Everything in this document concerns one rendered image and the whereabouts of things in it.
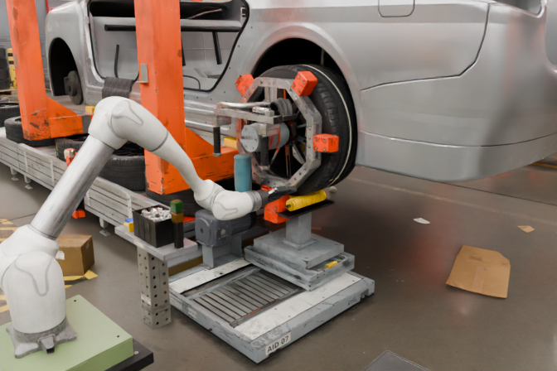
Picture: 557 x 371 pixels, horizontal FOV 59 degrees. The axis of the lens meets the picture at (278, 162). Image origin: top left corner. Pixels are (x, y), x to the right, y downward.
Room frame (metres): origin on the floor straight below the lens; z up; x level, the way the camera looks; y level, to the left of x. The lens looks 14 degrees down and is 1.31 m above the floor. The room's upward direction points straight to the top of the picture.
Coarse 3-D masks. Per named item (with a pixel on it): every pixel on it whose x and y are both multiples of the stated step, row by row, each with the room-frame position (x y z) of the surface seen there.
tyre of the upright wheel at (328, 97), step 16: (320, 80) 2.32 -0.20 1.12; (336, 80) 2.39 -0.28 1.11; (320, 96) 2.25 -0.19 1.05; (336, 96) 2.29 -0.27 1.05; (320, 112) 2.25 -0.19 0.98; (336, 112) 2.23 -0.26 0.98; (352, 112) 2.32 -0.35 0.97; (336, 128) 2.20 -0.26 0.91; (352, 128) 2.30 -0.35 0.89; (352, 144) 2.29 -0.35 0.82; (336, 160) 2.22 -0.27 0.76; (352, 160) 2.34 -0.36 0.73; (320, 176) 2.25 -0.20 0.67; (336, 176) 2.31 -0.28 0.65; (304, 192) 2.32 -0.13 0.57
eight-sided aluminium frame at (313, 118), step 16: (256, 80) 2.44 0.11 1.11; (272, 80) 2.36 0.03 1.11; (288, 80) 2.29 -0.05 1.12; (256, 96) 2.51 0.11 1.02; (304, 96) 2.27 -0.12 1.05; (304, 112) 2.21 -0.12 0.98; (240, 128) 2.53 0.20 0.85; (320, 128) 2.21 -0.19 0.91; (240, 144) 2.53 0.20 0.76; (256, 160) 2.51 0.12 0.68; (320, 160) 2.21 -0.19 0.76; (256, 176) 2.44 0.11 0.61; (272, 176) 2.42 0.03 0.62; (304, 176) 2.26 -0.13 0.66
